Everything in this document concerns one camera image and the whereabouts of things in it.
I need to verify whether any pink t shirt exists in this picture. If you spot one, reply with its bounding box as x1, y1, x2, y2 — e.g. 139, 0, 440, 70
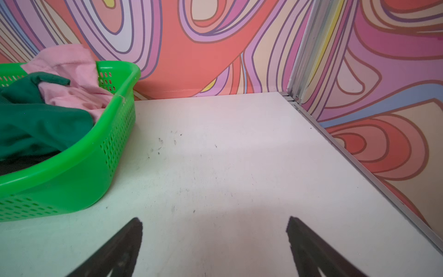
21, 44, 113, 122

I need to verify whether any green t shirt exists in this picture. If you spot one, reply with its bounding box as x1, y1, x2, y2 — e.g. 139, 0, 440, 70
1, 72, 94, 160

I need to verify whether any black t shirt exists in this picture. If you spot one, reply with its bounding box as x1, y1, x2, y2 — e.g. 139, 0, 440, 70
1, 151, 60, 176

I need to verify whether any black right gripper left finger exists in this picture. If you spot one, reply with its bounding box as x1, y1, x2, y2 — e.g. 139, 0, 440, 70
69, 218, 143, 277

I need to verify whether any aluminium frame profile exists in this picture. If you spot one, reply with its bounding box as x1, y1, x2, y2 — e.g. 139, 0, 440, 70
287, 1, 443, 249

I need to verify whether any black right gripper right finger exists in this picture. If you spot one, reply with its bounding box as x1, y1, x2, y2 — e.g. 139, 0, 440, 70
286, 217, 366, 277

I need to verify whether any green plastic laundry basket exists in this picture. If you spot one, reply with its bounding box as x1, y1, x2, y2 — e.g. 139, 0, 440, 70
1, 61, 141, 223

